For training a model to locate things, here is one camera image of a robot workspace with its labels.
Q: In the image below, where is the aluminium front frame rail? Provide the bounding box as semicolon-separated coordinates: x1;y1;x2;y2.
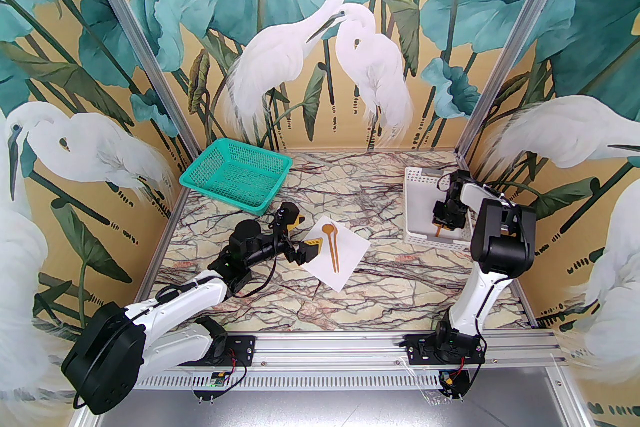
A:
97;332;571;368

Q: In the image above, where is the aluminium corner post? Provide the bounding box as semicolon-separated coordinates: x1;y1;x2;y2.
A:
64;0;207;156
456;0;592;156

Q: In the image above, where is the slotted grey metal panel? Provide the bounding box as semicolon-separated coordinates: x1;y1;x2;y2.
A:
74;367;596;427

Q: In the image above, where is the white paper napkin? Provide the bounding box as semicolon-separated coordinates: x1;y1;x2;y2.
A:
301;216;371;293

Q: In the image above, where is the wooden spoon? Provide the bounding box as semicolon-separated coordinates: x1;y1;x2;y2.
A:
321;223;341;273

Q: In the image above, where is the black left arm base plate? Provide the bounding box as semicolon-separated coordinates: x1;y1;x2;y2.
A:
180;335;257;367

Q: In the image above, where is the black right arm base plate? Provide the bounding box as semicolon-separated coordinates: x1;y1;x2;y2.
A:
404;334;487;365

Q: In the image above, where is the green plastic mesh basket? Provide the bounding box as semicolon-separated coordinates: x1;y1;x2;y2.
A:
179;138;294;217

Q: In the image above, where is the white perforated plastic basket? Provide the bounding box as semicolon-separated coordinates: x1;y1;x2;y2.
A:
404;166;475;246

